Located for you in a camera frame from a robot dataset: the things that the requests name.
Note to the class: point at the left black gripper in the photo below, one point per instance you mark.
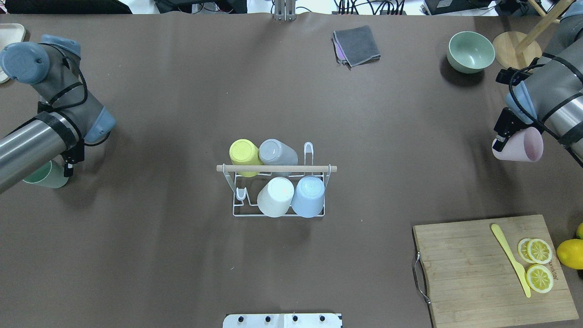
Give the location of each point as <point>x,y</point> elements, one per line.
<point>73,156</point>

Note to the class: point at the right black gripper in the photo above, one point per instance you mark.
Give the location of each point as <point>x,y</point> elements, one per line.
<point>504,124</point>

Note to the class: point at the green cup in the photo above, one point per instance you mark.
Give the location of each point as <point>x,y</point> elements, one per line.
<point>50,175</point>

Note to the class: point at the pink cup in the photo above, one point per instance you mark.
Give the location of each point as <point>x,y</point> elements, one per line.
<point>524,146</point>

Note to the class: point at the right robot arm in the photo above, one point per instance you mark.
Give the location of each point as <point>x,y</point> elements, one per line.
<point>545,97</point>

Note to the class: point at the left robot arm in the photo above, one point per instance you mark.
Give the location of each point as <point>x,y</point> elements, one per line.
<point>68,118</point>

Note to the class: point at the light blue cup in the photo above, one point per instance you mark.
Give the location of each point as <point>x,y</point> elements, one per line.
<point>308,199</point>

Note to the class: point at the grey cup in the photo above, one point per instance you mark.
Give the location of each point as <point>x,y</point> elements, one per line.
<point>274,152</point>

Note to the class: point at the white cup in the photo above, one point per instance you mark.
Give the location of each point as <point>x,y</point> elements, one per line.
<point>275,198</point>

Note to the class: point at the wooden mug tree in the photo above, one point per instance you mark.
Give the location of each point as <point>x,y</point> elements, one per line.
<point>517,50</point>

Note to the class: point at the green bowl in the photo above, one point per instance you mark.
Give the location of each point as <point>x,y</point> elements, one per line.
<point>470,52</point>

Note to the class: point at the green lime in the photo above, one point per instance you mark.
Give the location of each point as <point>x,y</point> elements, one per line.
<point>579,232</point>

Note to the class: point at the whole lemon near board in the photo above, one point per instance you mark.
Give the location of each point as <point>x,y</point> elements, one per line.
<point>570,253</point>

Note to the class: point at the yellow plastic knife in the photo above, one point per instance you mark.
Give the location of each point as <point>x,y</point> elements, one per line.
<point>518,267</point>

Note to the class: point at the lemon slice top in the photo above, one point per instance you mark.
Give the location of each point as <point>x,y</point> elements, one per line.
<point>539,278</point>

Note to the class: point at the bamboo cutting board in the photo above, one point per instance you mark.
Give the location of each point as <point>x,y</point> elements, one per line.
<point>470,282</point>

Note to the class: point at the grey folded cloth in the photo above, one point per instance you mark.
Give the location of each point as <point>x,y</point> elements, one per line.
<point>358,45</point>

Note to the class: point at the purple cloth under grey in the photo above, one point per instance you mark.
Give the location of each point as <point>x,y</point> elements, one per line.
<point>341,59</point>

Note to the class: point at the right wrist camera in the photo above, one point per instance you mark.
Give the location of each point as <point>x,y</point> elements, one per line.
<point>511,76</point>

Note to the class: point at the white wire cup rack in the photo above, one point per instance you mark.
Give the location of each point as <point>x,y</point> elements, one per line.
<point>246,181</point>

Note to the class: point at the aluminium frame post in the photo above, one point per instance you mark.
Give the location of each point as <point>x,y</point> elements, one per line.
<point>284,10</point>

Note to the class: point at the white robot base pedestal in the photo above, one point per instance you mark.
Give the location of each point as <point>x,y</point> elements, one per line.
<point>284,320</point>

